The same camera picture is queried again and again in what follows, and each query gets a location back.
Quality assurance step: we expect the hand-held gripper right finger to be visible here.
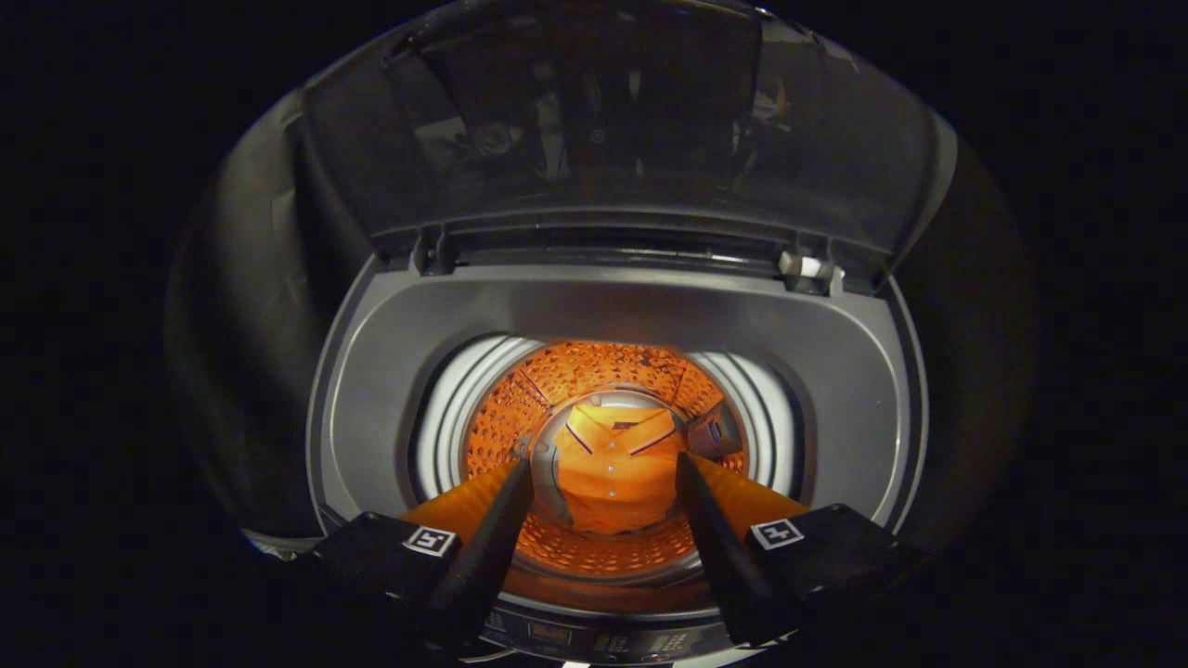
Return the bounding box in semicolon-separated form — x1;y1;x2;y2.
675;451;926;649

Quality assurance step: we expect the dark glass washing machine lid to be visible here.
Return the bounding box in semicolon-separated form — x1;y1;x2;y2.
295;0;959;298

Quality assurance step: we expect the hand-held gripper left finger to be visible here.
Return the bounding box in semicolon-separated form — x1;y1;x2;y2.
311;458;536;646

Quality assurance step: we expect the grey washing machine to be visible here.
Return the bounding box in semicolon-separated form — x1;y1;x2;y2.
304;223;929;667

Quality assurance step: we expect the yellow polo shirt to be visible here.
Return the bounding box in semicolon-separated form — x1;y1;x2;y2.
554;404;688;534

